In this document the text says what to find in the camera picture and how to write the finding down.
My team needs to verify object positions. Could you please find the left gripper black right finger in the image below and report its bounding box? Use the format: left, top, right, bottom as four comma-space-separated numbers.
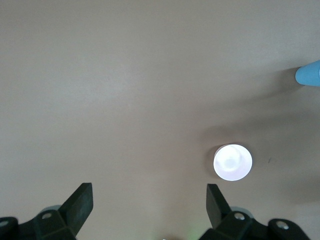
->
199, 183, 311, 240

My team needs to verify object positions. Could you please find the pink bowl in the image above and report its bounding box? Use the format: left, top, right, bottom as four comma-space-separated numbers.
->
212, 142, 254, 182

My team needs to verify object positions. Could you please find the blue plastic cup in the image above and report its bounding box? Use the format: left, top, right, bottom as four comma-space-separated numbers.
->
294, 59, 320, 88

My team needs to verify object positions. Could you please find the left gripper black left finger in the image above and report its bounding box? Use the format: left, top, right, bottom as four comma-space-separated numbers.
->
0, 182, 94, 240

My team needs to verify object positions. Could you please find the brown table cloth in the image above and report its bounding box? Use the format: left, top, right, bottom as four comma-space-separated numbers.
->
0, 0, 320, 240

